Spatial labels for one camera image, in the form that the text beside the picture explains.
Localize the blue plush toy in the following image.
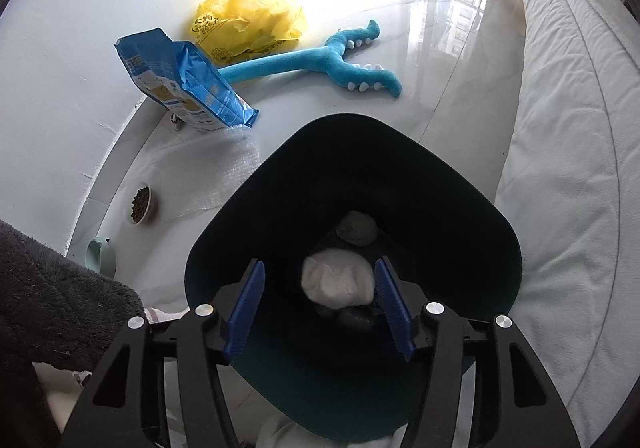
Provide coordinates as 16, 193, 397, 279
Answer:
219, 20, 402, 99

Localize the dark teal trash bin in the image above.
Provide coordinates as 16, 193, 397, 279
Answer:
184, 114, 522, 445

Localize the yellow plastic bag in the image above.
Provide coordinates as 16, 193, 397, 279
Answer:
190, 0, 308, 66

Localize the pet food bowl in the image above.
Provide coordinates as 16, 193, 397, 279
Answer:
124, 181, 157, 226

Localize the white tissue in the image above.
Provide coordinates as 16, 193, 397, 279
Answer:
300, 249, 375, 309
336, 211, 378, 246

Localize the dark fleece sleeve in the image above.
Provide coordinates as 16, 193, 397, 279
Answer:
0, 218, 147, 374

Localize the black snack packet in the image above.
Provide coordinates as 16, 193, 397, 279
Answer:
314, 303, 386, 330

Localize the pale green cup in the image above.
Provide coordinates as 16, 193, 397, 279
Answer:
85, 237, 117, 279

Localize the blue pet food bag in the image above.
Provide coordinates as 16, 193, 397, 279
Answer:
115, 28, 258, 131

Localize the grey bed mattress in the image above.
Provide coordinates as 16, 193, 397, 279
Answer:
496, 0, 639, 447

